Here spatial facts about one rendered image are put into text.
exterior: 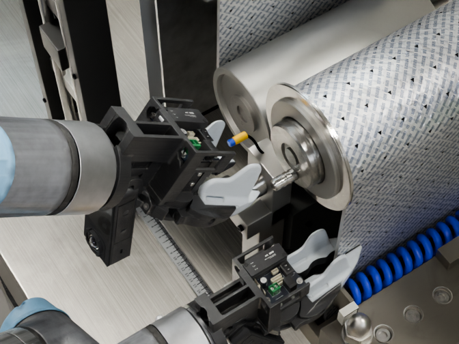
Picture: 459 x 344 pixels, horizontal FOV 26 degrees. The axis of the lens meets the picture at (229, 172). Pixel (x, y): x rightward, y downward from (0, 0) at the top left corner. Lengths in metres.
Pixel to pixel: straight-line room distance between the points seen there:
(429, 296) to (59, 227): 0.52
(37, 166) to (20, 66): 0.86
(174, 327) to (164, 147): 0.28
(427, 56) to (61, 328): 0.51
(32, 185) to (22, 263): 0.66
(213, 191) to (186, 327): 0.20
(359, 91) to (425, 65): 0.08
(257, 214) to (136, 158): 0.34
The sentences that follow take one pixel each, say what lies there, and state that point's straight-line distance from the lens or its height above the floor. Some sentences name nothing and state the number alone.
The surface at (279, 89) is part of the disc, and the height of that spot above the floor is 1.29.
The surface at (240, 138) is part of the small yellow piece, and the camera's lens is 1.06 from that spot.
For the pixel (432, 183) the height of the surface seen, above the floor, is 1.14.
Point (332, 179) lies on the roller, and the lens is 1.00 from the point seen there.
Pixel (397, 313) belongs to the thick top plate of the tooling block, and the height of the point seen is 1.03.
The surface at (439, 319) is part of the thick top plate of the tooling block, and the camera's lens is 1.20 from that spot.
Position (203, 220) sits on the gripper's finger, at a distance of 0.88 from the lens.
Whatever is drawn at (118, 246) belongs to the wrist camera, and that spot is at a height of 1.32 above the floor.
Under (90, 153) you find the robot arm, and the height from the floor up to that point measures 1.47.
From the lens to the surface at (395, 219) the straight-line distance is 1.16.
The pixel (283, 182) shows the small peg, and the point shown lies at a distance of 1.02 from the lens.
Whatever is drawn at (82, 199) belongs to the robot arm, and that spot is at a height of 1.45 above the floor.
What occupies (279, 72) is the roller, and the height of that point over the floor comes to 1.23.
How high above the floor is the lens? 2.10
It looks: 57 degrees down
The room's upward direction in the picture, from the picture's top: straight up
